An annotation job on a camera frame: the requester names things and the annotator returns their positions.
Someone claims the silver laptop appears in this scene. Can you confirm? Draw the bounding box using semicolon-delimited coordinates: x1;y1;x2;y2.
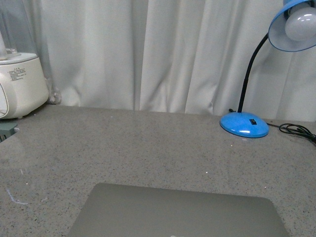
69;183;288;237

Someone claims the white curtain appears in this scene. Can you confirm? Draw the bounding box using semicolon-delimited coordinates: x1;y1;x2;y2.
0;0;316;122

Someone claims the white blender appliance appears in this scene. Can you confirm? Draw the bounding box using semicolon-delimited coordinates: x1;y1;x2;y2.
0;0;49;119

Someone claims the blue desk lamp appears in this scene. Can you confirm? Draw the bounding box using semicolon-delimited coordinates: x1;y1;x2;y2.
220;0;316;138

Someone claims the black lamp power cable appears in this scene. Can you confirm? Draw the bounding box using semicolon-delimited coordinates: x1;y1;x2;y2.
268;122;316;145

